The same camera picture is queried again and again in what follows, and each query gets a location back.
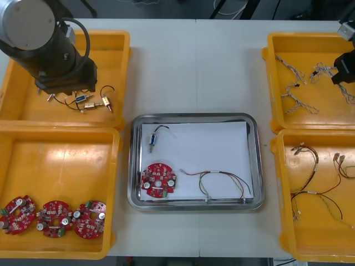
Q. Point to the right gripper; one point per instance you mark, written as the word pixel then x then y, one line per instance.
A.
pixel 346 62

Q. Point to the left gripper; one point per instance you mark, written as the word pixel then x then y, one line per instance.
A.
pixel 69 80

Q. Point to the blue label metal solenoid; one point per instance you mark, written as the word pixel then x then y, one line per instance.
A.
pixel 152 139
pixel 80 99

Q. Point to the steel tray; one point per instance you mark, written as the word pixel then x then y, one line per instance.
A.
pixel 133 166

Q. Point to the round red circuit board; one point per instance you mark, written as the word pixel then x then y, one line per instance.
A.
pixel 22 221
pixel 59 207
pixel 159 173
pixel 88 230

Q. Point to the red black green-yellow harness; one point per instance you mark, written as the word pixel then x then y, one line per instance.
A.
pixel 310 192
pixel 213 171

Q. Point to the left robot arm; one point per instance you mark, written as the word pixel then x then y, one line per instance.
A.
pixel 27 22

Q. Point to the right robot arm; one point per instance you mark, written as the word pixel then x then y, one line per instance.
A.
pixel 346 30

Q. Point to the pile of metal solenoids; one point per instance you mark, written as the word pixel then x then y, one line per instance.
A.
pixel 105 101

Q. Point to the yellow-orange plastic bin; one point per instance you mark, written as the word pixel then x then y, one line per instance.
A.
pixel 305 44
pixel 111 55
pixel 83 155
pixel 313 238

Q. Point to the black chair base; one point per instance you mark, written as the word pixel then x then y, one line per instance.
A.
pixel 91 11

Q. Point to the black stand leg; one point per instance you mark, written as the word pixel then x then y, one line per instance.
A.
pixel 216 9

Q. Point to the white paper sheet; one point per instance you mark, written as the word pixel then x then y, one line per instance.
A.
pixel 208 144

